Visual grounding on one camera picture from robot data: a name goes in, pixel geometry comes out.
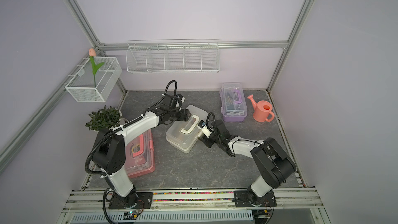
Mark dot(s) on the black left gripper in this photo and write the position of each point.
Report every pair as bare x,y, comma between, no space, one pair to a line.
184,116

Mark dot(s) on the purple toolbox with clear lid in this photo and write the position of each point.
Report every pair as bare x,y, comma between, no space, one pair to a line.
234,108

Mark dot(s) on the pink toolbox with clear lid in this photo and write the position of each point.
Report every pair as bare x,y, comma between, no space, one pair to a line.
140,156

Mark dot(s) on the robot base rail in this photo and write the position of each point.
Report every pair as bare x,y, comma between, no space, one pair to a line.
203,206

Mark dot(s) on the potted green plant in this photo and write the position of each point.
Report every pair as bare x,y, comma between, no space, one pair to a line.
106,117

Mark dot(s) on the white wire wall shelf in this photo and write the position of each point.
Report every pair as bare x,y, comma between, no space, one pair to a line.
173,56

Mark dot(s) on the white toolbox with clear tray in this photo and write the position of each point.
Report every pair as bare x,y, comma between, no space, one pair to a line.
184,134

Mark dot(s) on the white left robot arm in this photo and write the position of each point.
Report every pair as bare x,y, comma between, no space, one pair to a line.
107,157

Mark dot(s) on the white wire basket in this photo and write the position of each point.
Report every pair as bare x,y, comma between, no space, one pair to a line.
81,85

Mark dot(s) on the pink watering can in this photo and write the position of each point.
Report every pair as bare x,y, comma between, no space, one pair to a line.
263,110

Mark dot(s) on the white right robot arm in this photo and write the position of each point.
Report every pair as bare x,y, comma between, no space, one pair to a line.
273,163

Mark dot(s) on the pink artificial tulip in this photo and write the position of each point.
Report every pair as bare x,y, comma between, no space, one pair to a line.
95,66

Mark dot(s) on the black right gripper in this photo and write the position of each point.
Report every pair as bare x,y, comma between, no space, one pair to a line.
205,141

